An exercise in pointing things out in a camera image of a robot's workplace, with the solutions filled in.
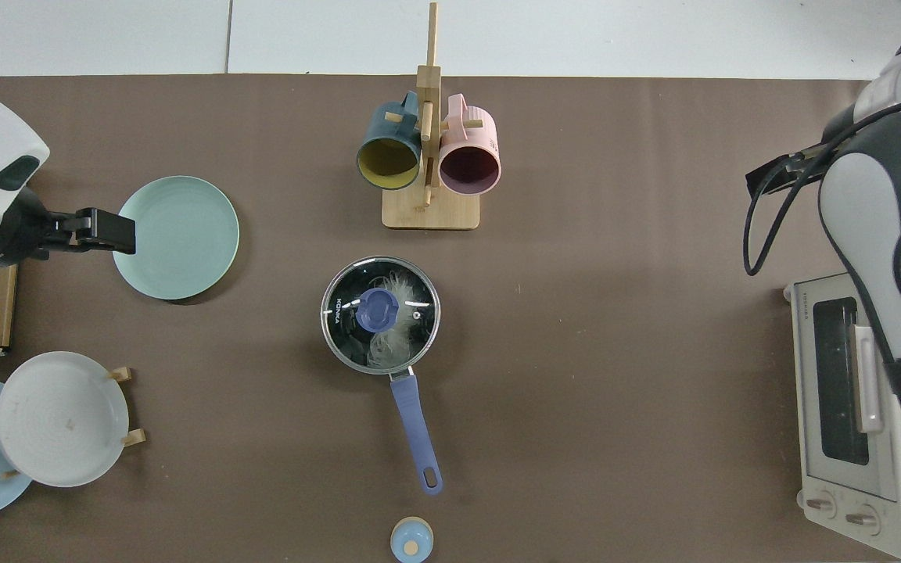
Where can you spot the glass lid with blue knob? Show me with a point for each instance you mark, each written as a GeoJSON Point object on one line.
{"type": "Point", "coordinates": [376, 309]}

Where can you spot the white vermicelli bundle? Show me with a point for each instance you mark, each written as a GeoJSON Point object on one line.
{"type": "Point", "coordinates": [400, 336]}

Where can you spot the pale green plate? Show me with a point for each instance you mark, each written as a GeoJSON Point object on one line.
{"type": "Point", "coordinates": [184, 238]}

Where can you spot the white plate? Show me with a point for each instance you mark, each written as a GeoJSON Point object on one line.
{"type": "Point", "coordinates": [59, 418]}

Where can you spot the wooden plate rack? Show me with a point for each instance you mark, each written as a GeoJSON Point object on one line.
{"type": "Point", "coordinates": [134, 438]}

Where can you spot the pale toaster oven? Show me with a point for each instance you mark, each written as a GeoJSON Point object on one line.
{"type": "Point", "coordinates": [826, 391]}

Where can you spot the brown table cloth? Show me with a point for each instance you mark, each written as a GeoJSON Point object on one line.
{"type": "Point", "coordinates": [576, 352]}

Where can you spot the dark teal cup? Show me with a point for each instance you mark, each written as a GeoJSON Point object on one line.
{"type": "Point", "coordinates": [388, 129]}

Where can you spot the pink cup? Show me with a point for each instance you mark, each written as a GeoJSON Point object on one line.
{"type": "Point", "coordinates": [472, 129]}

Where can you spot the wooden cup stand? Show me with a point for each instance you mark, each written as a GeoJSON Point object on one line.
{"type": "Point", "coordinates": [431, 211]}

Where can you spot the small blue round thing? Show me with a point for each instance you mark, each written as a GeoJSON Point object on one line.
{"type": "Point", "coordinates": [411, 539]}

